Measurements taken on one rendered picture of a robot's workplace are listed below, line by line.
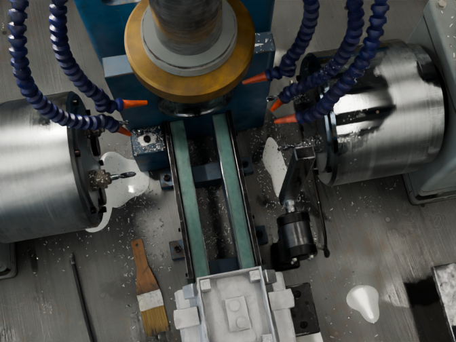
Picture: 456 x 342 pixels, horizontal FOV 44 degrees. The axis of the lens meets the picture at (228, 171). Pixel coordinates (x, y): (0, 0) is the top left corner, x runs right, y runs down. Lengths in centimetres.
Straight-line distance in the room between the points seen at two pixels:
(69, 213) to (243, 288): 31
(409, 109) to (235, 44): 34
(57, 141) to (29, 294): 44
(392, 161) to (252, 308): 35
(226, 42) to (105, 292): 67
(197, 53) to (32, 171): 35
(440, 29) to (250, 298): 56
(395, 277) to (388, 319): 9
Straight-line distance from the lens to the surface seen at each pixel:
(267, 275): 93
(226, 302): 89
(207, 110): 115
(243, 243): 112
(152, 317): 122
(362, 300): 125
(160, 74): 77
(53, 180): 95
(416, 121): 100
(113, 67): 101
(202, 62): 75
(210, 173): 123
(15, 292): 130
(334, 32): 145
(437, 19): 108
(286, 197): 100
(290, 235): 100
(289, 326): 95
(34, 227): 101
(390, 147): 100
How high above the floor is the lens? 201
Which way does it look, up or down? 72 degrees down
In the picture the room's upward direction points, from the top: straight up
